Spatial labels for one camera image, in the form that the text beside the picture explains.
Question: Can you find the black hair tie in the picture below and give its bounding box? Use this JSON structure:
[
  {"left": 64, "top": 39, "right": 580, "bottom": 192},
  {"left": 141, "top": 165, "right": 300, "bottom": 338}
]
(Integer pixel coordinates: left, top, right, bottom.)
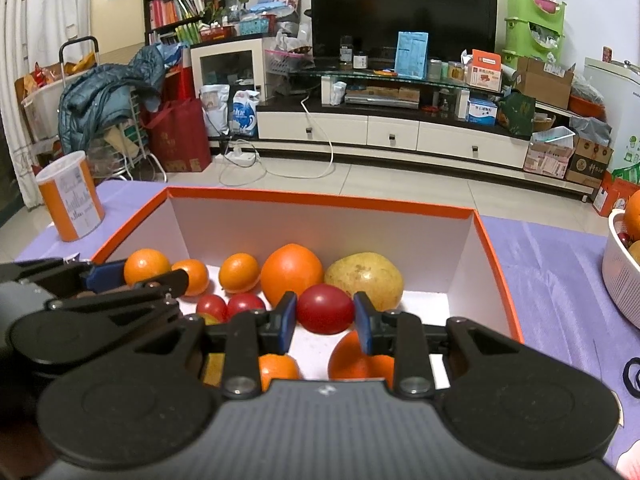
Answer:
[{"left": 622, "top": 358, "right": 640, "bottom": 395}]

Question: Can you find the blue padded jacket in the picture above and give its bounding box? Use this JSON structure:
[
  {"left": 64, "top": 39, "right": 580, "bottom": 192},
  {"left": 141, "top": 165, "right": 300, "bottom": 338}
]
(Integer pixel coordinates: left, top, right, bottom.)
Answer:
[{"left": 57, "top": 44, "right": 168, "bottom": 156}]

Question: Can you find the blue and white bag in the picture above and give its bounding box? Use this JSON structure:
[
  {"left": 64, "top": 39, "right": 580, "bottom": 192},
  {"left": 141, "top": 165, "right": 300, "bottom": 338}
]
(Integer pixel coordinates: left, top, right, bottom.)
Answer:
[{"left": 230, "top": 89, "right": 260, "bottom": 137}]

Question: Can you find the silver media player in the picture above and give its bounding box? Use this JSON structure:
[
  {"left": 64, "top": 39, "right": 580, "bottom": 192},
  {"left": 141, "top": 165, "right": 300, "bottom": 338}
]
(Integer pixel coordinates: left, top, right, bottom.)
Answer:
[{"left": 345, "top": 87, "right": 421, "bottom": 110}]

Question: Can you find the green plastic storage rack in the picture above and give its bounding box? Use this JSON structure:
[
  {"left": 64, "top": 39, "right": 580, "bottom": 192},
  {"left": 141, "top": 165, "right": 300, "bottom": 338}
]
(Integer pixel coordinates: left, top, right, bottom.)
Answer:
[{"left": 502, "top": 0, "right": 567, "bottom": 68}]

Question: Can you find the printed carton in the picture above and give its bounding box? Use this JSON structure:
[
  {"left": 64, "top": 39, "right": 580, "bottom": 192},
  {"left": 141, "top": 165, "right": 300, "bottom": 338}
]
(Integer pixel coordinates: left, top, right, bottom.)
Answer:
[{"left": 524, "top": 140, "right": 573, "bottom": 178}]

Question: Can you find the black trolley handle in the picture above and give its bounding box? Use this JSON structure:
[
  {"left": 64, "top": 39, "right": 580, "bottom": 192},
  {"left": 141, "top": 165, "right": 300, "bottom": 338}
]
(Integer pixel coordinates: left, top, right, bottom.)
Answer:
[{"left": 59, "top": 36, "right": 100, "bottom": 81}]

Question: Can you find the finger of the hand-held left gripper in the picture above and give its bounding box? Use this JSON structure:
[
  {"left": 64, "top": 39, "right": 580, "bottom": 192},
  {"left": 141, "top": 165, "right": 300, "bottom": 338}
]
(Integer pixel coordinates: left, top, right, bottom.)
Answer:
[
  {"left": 0, "top": 258, "right": 126, "bottom": 293},
  {"left": 45, "top": 269, "right": 188, "bottom": 312}
]

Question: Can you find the white plastic bag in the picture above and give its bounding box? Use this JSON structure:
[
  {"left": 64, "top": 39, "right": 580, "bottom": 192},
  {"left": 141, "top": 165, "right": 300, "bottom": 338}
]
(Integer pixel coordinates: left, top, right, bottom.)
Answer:
[{"left": 200, "top": 84, "right": 231, "bottom": 137}]

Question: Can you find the light blue upright box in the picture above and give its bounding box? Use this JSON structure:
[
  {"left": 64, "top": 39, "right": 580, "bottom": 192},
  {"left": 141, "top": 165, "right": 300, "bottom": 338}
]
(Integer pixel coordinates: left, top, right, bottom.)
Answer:
[{"left": 395, "top": 31, "right": 429, "bottom": 80}]

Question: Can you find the brown carton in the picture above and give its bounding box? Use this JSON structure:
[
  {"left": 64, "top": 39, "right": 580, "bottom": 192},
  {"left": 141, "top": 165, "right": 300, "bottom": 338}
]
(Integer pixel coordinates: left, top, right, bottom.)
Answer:
[{"left": 565, "top": 137, "right": 613, "bottom": 186}]

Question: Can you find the white curtain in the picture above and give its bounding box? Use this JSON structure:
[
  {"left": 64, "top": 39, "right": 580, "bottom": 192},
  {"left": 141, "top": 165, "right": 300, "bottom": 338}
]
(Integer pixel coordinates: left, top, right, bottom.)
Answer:
[{"left": 0, "top": 0, "right": 96, "bottom": 211}]

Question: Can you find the red shopping bag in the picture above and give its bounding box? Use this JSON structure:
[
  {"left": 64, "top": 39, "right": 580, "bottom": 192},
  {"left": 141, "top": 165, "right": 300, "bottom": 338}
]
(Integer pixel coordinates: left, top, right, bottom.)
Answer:
[{"left": 140, "top": 97, "right": 213, "bottom": 173}]

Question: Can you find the purple floral tablecloth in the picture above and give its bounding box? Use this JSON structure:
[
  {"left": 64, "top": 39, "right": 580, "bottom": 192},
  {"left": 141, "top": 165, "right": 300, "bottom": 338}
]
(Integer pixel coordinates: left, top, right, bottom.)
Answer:
[{"left": 15, "top": 180, "right": 640, "bottom": 476}]

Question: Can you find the beige standing air conditioner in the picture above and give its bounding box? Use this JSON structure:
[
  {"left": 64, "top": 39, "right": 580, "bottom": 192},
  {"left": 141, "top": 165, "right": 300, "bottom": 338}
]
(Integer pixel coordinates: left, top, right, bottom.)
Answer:
[{"left": 90, "top": 0, "right": 146, "bottom": 63}]

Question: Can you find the small red tomato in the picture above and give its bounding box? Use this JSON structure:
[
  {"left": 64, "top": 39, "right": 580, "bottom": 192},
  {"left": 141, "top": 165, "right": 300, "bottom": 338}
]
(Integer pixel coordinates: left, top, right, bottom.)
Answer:
[
  {"left": 196, "top": 294, "right": 229, "bottom": 323},
  {"left": 227, "top": 292, "right": 267, "bottom": 318}
]

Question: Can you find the orange cardboard box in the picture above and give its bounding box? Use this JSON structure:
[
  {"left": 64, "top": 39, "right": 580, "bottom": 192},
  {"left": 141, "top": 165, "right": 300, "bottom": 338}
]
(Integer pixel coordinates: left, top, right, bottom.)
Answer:
[{"left": 90, "top": 186, "right": 525, "bottom": 391}]

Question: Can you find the orange and white box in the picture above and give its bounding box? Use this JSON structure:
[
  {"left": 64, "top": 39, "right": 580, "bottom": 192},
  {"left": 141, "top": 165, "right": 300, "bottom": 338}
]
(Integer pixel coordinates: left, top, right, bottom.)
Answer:
[{"left": 465, "top": 49, "right": 503, "bottom": 92}]

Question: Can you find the white glass-door cabinet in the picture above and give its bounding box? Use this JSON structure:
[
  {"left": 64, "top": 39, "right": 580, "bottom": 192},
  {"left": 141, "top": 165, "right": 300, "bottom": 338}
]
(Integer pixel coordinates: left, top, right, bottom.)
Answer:
[{"left": 190, "top": 37, "right": 266, "bottom": 101}]

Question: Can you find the white power strip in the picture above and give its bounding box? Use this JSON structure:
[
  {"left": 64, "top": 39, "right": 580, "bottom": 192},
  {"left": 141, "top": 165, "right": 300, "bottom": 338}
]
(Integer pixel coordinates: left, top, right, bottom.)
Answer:
[{"left": 227, "top": 147, "right": 261, "bottom": 166}]

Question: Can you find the brown cardboard box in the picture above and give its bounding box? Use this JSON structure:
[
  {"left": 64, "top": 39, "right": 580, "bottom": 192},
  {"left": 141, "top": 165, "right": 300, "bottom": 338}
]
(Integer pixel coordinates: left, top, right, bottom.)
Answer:
[{"left": 515, "top": 56, "right": 575, "bottom": 110}]

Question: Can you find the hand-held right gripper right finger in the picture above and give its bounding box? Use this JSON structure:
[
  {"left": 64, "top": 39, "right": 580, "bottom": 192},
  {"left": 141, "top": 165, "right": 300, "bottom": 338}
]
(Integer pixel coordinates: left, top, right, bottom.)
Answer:
[{"left": 354, "top": 292, "right": 541, "bottom": 398}]

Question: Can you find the white power cable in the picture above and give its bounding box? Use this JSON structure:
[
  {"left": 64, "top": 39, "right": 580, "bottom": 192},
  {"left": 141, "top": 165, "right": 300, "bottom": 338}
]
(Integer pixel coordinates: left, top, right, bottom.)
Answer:
[{"left": 220, "top": 97, "right": 336, "bottom": 186}]

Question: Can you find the white colander bowl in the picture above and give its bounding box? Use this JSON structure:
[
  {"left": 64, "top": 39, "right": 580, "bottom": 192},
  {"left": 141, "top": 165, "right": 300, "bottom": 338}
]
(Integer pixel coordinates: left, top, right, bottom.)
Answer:
[{"left": 602, "top": 208, "right": 640, "bottom": 331}]

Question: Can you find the large red tomato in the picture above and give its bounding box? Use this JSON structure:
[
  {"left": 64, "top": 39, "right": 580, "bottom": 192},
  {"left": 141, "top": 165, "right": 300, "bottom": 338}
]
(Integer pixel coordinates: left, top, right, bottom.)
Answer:
[{"left": 297, "top": 283, "right": 356, "bottom": 335}]

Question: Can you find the black flat television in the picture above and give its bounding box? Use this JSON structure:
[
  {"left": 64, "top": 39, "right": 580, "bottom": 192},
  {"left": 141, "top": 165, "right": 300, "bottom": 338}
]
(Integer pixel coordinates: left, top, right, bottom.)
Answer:
[{"left": 310, "top": 0, "right": 499, "bottom": 68}]

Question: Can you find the orange gift carton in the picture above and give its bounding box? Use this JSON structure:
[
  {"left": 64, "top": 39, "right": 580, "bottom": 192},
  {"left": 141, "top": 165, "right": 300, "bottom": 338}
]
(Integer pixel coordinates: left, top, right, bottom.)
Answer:
[{"left": 592, "top": 170, "right": 640, "bottom": 218}]

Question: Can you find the speckled yellow pear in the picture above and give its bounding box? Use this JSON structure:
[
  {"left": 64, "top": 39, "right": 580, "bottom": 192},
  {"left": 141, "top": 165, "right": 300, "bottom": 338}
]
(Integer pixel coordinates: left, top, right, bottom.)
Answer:
[{"left": 324, "top": 252, "right": 404, "bottom": 312}]

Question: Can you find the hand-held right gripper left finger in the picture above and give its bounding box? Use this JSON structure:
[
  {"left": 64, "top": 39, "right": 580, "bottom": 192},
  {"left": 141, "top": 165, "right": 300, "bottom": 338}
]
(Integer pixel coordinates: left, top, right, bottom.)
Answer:
[{"left": 115, "top": 291, "right": 298, "bottom": 398}]

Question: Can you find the black bookshelf with books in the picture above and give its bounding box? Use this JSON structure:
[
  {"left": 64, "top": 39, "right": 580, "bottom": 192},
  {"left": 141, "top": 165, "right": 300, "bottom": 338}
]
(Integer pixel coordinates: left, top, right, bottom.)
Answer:
[{"left": 142, "top": 0, "right": 241, "bottom": 46}]

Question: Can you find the dark green bag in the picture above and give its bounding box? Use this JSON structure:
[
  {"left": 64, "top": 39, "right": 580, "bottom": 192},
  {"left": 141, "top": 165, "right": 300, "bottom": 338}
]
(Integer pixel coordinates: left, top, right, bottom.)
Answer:
[{"left": 497, "top": 91, "right": 537, "bottom": 138}]

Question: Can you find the blue and white tissue box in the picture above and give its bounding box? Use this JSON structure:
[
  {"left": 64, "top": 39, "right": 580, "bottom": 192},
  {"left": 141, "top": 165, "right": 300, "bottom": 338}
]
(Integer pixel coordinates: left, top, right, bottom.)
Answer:
[{"left": 467, "top": 99, "right": 498, "bottom": 126}]

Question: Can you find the white chest freezer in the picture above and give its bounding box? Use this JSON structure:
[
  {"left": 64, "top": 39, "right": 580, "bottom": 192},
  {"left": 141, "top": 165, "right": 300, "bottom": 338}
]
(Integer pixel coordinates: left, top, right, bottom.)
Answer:
[{"left": 584, "top": 57, "right": 640, "bottom": 181}]

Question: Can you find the clear plastic container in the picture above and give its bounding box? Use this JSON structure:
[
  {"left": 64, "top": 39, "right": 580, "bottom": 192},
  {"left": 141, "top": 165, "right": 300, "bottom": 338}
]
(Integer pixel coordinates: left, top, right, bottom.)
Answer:
[{"left": 531, "top": 126, "right": 576, "bottom": 150}]

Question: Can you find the orange canister with white lid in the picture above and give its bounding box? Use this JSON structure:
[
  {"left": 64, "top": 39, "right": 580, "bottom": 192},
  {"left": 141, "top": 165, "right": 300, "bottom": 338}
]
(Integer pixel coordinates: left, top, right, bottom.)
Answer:
[{"left": 35, "top": 151, "right": 106, "bottom": 242}]

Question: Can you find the white television cabinet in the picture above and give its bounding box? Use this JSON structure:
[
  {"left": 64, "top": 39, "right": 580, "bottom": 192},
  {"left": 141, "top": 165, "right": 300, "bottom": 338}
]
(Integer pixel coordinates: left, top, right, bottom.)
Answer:
[{"left": 255, "top": 67, "right": 601, "bottom": 201}]

